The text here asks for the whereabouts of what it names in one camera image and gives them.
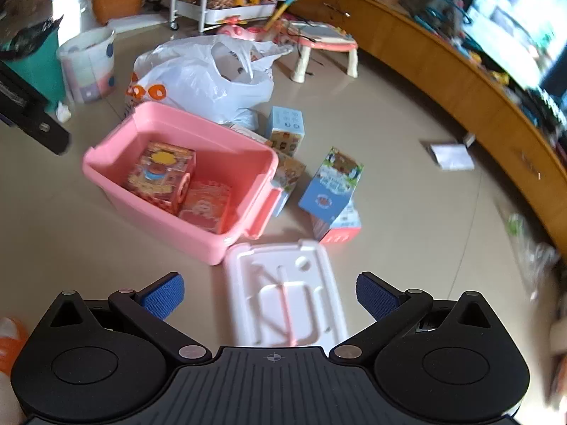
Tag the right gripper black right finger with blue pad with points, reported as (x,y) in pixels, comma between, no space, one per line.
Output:
(434,360)

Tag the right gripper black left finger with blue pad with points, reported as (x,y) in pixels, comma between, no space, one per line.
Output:
(103,360)

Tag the dark red toy box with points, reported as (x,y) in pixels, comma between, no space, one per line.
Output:
(162,174)

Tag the white lid pink handle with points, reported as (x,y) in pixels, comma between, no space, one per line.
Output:
(284,295)

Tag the pink bunny toy box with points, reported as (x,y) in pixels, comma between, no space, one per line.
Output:
(206,205)

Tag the crumpled white tissue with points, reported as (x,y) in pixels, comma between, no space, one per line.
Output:
(62,112)

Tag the teal bin black bag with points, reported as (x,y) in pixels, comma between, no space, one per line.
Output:
(32,53)

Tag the white patterned waste bin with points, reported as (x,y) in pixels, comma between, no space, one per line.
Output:
(88,65)

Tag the clear plastic bag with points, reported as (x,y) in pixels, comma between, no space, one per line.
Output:
(540,264)

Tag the orange storage basket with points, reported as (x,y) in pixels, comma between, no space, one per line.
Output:
(105,10)

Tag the red white toy box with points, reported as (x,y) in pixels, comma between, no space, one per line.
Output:
(343,229)

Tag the pink plastic storage bin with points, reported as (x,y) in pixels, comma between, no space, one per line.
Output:
(222,155)

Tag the white paper sheet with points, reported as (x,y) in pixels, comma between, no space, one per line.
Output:
(452,157)

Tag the white plastic shopping bag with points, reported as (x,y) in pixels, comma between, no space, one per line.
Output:
(215,77)

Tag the blue penguin toy box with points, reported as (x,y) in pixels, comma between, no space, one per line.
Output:
(332,187)

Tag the blue white toy box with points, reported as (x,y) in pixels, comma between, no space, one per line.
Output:
(288,172)

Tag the light blue toy box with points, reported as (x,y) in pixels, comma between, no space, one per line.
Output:
(285,129)

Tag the pink children's play table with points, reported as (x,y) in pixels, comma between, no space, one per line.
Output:
(306,36)

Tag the long wooden tv cabinet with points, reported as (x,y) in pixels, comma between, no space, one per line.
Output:
(464,90)

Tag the television screen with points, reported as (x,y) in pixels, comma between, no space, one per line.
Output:
(525,37)

